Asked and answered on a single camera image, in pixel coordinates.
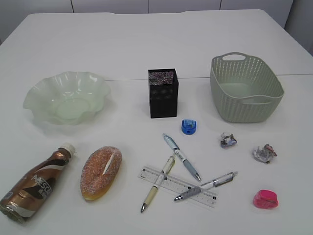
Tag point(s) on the blue grip pen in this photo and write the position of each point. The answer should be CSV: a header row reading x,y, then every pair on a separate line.
x,y
181,156

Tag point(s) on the green wavy glass plate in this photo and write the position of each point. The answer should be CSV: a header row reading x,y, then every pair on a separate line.
x,y
69,98

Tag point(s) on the cream grip pen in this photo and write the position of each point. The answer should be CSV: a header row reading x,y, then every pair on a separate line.
x,y
165,171

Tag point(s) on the grey grip pen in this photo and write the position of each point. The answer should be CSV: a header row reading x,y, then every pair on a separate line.
x,y
208,185

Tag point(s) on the sugared bread loaf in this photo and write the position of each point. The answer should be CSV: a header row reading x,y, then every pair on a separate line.
x,y
99,172

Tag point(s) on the clear plastic ruler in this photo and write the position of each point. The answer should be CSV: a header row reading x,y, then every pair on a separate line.
x,y
178,186

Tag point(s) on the black mesh pen holder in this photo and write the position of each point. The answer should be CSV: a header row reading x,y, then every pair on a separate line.
x,y
163,93

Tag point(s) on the green woven plastic basket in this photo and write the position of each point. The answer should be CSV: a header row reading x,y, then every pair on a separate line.
x,y
244,88

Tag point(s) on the brown Nescafe coffee bottle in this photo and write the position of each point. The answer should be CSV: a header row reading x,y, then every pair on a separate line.
x,y
27,196

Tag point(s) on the large paper ball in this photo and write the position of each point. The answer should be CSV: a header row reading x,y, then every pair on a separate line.
x,y
265,154

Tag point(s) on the small paper ball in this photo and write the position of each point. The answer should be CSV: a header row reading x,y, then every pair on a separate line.
x,y
227,140

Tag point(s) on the blue pencil sharpener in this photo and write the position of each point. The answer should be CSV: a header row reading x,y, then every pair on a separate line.
x,y
188,126

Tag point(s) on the pink pencil sharpener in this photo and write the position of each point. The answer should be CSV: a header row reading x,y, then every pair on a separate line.
x,y
265,199

